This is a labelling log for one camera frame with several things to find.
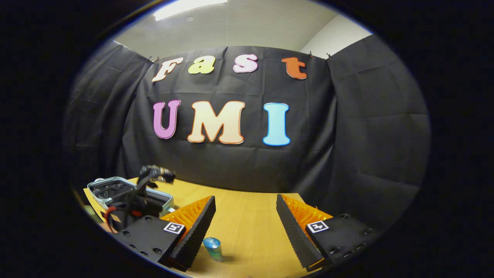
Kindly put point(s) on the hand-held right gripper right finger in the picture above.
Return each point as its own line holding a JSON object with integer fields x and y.
{"x": 295, "y": 235}

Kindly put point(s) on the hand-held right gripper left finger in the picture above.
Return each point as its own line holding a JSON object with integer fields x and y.
{"x": 148, "y": 235}

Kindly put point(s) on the light blue suitcase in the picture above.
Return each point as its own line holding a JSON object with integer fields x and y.
{"x": 104, "y": 190}

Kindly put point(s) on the small blue-capped bottle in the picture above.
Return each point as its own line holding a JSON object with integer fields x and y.
{"x": 213, "y": 249}

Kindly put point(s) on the pale green box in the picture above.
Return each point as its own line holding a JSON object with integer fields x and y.
{"x": 89, "y": 210}

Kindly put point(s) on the black backdrop cloth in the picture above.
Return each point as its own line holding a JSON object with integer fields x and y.
{"x": 347, "y": 135}

